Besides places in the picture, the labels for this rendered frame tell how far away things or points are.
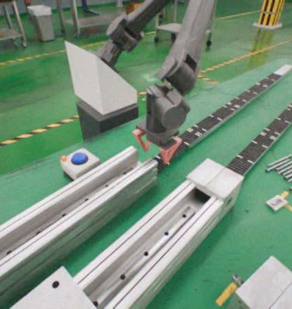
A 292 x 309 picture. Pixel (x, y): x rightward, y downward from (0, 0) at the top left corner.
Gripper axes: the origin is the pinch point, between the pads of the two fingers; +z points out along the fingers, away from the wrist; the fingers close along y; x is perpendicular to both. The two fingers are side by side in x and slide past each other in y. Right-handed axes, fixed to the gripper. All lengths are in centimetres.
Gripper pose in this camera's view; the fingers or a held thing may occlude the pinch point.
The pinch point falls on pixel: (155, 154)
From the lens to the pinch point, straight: 69.3
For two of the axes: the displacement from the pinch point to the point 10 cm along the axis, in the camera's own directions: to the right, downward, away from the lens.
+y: 7.2, 4.4, -5.4
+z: 0.0, 7.8, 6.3
